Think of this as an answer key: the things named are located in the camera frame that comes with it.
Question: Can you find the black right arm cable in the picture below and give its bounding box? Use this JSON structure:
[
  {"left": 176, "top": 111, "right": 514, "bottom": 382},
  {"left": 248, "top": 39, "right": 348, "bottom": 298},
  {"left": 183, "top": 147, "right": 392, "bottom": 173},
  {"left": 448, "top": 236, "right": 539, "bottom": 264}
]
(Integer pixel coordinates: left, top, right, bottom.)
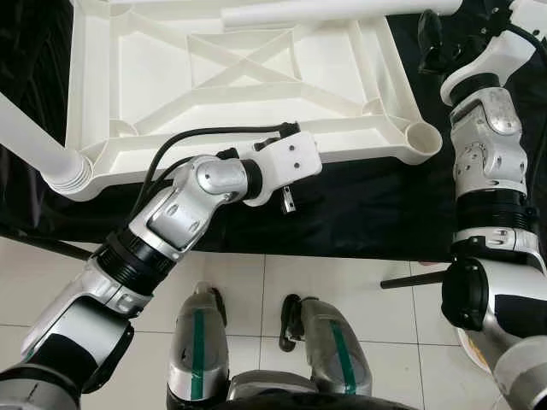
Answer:
[{"left": 511, "top": 21, "right": 547, "bottom": 61}]

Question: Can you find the white plastic children table top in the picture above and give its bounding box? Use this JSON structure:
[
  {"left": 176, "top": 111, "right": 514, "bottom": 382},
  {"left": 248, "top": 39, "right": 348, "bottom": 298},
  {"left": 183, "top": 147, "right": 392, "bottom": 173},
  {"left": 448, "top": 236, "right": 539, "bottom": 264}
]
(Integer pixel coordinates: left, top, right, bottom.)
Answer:
[{"left": 63, "top": 0, "right": 444, "bottom": 202}]

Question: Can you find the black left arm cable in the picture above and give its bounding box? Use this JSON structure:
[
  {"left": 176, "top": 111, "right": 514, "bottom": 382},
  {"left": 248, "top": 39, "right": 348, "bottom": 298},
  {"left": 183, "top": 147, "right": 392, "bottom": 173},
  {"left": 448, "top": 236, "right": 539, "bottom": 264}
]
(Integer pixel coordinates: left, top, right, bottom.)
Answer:
[{"left": 140, "top": 121, "right": 303, "bottom": 225}]

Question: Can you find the black table cloth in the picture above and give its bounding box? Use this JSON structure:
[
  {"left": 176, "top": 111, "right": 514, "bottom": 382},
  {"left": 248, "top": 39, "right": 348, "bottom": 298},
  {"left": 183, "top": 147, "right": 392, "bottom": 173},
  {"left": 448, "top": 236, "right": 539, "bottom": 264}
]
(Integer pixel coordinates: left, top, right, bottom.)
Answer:
[{"left": 0, "top": 0, "right": 547, "bottom": 264}]

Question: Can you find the silver robot left leg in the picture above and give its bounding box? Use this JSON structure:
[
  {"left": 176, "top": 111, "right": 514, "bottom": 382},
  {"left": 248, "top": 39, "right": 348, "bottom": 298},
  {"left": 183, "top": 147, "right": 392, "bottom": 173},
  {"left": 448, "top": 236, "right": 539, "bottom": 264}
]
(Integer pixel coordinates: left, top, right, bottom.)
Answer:
[{"left": 167, "top": 286, "right": 231, "bottom": 407}]

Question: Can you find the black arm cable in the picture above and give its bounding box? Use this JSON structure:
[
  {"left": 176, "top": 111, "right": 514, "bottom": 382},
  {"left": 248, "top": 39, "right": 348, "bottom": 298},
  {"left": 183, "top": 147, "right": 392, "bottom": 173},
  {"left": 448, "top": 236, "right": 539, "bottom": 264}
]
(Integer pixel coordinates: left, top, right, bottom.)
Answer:
[
  {"left": 511, "top": 21, "right": 547, "bottom": 61},
  {"left": 140, "top": 121, "right": 303, "bottom": 225}
]

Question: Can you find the black robot foot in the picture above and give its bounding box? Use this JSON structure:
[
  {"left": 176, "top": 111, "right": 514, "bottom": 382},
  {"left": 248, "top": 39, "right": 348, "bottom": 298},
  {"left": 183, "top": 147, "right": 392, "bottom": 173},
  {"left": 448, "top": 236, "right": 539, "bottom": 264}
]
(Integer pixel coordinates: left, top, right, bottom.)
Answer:
[
  {"left": 279, "top": 295, "right": 303, "bottom": 354},
  {"left": 211, "top": 291, "right": 228, "bottom": 331}
]

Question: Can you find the black robot left foot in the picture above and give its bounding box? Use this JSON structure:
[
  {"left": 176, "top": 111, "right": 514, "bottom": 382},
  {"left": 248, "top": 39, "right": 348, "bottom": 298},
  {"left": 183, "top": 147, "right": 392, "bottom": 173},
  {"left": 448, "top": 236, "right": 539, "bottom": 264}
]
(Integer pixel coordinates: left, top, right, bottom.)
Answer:
[{"left": 211, "top": 291, "right": 228, "bottom": 331}]

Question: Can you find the black robot torso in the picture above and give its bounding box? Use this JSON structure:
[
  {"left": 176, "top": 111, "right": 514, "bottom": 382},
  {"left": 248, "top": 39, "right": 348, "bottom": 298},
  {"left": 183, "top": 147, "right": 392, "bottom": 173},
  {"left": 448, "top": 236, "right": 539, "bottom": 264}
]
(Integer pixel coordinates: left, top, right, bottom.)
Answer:
[{"left": 167, "top": 373, "right": 462, "bottom": 410}]

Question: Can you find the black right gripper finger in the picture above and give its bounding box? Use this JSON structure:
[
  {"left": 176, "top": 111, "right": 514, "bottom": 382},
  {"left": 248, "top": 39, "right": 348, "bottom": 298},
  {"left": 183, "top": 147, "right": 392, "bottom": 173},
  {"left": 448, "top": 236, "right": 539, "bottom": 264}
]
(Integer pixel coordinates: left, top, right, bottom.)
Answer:
[{"left": 417, "top": 9, "right": 445, "bottom": 74}]

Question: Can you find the black robot right foot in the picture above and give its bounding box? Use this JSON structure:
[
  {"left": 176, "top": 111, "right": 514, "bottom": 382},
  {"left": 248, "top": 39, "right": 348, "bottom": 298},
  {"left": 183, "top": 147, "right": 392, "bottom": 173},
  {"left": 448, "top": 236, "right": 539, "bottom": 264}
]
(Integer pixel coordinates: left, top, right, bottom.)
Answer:
[{"left": 279, "top": 295, "right": 303, "bottom": 354}]

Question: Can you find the yellow crumpled cloth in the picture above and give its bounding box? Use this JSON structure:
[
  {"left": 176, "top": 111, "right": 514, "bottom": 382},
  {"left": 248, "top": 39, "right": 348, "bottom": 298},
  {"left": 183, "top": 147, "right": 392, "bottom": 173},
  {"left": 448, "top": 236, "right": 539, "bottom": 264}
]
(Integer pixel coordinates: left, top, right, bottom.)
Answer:
[{"left": 470, "top": 337, "right": 494, "bottom": 370}]

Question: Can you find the black metal table leg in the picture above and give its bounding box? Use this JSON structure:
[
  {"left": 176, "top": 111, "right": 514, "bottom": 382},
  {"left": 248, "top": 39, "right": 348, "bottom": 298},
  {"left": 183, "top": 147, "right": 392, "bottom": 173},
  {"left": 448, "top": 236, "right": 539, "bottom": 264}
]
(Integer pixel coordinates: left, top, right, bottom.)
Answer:
[
  {"left": 0, "top": 229, "right": 92, "bottom": 262},
  {"left": 379, "top": 271, "right": 447, "bottom": 290}
]

